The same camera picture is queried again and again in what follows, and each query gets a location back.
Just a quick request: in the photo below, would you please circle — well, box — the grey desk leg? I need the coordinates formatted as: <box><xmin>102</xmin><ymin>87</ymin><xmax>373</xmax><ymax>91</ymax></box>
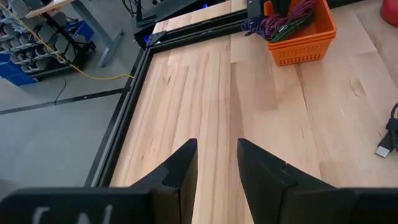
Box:
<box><xmin>70</xmin><ymin>0</ymin><xmax>125</xmax><ymax>68</ymax></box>

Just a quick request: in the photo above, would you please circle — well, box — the black aluminium table frame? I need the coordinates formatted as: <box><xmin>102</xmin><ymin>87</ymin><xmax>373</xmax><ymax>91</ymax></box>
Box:
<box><xmin>84</xmin><ymin>11</ymin><xmax>249</xmax><ymax>188</ymax></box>

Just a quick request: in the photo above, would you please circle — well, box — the rack of grey bins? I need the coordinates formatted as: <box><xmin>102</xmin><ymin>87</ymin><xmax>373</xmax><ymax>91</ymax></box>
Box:
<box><xmin>0</xmin><ymin>0</ymin><xmax>96</xmax><ymax>78</ymax></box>

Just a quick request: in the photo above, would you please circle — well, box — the yellow floor cable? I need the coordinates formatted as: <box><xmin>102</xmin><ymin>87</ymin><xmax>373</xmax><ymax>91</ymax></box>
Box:
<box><xmin>0</xmin><ymin>2</ymin><xmax>135</xmax><ymax>81</ymax></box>

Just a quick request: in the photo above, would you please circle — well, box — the thin black floor cable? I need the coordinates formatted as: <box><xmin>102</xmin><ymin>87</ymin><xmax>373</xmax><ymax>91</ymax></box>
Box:
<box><xmin>54</xmin><ymin>77</ymin><xmax>68</xmax><ymax>106</ymax></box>

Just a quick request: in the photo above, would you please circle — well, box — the red round lamp base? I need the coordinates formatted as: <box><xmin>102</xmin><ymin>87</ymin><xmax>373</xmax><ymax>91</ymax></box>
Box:
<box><xmin>379</xmin><ymin>0</ymin><xmax>398</xmax><ymax>19</ymax></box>

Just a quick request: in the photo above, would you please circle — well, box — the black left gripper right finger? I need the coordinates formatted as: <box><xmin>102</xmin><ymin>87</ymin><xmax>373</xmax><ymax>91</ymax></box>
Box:
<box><xmin>237</xmin><ymin>138</ymin><xmax>355</xmax><ymax>224</ymax></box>

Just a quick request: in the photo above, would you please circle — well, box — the black computer case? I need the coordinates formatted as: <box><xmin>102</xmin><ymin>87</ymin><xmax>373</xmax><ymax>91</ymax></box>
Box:
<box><xmin>133</xmin><ymin>0</ymin><xmax>226</xmax><ymax>47</ymax></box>

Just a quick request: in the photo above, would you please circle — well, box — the green braided USB cable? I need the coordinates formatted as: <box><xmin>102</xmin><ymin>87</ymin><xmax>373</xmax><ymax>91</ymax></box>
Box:
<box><xmin>269</xmin><ymin>12</ymin><xmax>315</xmax><ymax>44</ymax></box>

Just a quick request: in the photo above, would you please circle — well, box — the orange plastic bin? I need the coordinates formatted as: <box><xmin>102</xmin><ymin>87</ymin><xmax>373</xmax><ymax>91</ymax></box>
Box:
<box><xmin>263</xmin><ymin>0</ymin><xmax>338</xmax><ymax>67</ymax></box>

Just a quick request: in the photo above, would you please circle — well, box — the magenta braided USB cable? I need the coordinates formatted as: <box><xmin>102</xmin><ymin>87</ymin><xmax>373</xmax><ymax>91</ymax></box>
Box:
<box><xmin>260</xmin><ymin>0</ymin><xmax>317</xmax><ymax>40</ymax></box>

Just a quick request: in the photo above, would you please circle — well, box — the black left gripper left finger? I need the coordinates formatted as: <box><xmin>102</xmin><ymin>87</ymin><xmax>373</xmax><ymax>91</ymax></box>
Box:
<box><xmin>130</xmin><ymin>138</ymin><xmax>198</xmax><ymax>224</ymax></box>

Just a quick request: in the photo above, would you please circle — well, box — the purple braided USB cable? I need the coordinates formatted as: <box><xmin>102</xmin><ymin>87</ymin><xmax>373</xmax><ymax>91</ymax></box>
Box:
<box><xmin>241</xmin><ymin>17</ymin><xmax>267</xmax><ymax>37</ymax></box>

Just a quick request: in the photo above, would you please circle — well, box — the blue plastic crate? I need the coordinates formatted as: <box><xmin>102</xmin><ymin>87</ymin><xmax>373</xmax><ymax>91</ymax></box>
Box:
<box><xmin>63</xmin><ymin>20</ymin><xmax>95</xmax><ymax>43</ymax></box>
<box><xmin>0</xmin><ymin>52</ymin><xmax>39</xmax><ymax>86</ymax></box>

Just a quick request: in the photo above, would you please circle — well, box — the light wooden desktop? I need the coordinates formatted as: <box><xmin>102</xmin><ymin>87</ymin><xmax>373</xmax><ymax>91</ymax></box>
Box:
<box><xmin>24</xmin><ymin>0</ymin><xmax>77</xmax><ymax>19</ymax></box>

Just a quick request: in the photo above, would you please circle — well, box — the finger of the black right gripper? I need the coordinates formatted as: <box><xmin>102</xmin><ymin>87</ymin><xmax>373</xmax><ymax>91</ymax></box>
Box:
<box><xmin>272</xmin><ymin>0</ymin><xmax>292</xmax><ymax>17</ymax></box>

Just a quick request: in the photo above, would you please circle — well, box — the black floor cable bundle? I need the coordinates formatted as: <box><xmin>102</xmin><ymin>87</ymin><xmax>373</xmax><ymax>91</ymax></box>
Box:
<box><xmin>121</xmin><ymin>0</ymin><xmax>139</xmax><ymax>17</ymax></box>

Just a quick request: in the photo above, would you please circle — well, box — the black USB cable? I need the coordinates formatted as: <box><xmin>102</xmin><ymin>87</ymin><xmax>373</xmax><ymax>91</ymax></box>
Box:
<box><xmin>374</xmin><ymin>102</ymin><xmax>398</xmax><ymax>158</ymax></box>

